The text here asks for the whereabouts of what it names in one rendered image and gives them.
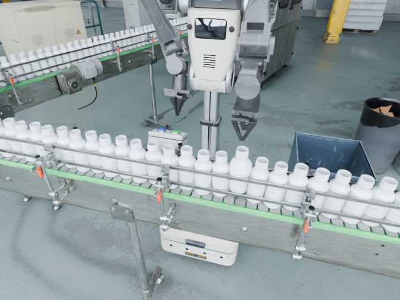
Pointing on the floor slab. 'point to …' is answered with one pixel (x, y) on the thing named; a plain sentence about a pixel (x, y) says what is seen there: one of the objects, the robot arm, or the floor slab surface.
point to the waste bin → (380, 133)
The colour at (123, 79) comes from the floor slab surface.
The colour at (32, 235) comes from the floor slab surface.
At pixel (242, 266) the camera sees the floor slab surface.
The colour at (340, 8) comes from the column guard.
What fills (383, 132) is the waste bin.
